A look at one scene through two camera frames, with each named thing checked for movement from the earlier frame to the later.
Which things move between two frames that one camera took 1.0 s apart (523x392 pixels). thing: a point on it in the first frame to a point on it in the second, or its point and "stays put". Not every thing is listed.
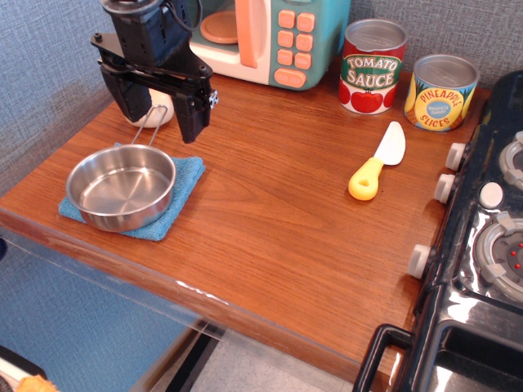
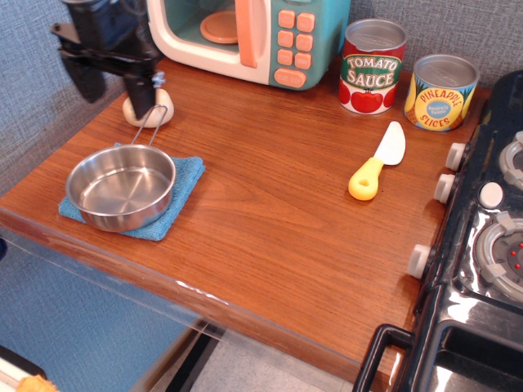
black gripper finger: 135,100 to 91,82
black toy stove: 468,331 stays put
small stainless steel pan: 125,188 stays put
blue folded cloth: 189,171 stays put
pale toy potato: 160,113 stays put
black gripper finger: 194,111 to 142,88
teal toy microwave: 287,45 stays put
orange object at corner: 35,383 stays put
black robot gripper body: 151,45 to 117,35
